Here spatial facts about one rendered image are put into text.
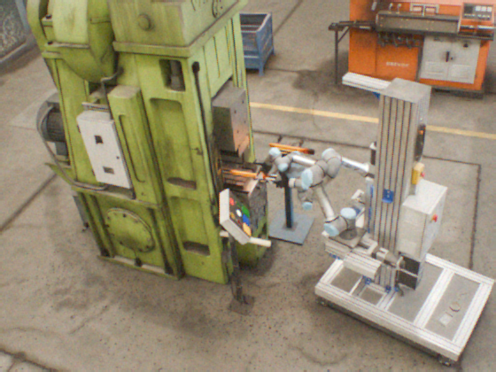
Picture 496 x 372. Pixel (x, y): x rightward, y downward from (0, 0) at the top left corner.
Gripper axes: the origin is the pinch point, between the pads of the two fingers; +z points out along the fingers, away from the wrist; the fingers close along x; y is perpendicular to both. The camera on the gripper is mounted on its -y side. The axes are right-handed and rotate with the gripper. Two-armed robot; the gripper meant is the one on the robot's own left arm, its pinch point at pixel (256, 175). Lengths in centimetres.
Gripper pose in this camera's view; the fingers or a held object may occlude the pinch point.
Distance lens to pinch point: 445.4
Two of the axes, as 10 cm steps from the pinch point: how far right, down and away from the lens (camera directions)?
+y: 8.5, 5.3, -0.1
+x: 3.9, -6.1, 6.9
